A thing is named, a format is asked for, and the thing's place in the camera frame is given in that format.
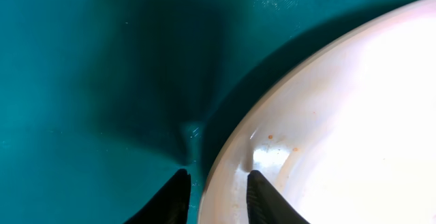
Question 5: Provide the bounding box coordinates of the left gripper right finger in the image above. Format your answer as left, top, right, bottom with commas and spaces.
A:
246, 170, 309, 224

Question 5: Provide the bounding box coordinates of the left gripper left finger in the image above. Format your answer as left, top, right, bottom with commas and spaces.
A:
125, 169, 191, 224

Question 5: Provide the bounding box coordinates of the white plate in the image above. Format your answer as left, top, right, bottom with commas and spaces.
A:
198, 0, 435, 223

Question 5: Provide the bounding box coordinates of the blue plastic tray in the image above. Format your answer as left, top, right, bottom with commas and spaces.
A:
1, 0, 417, 223

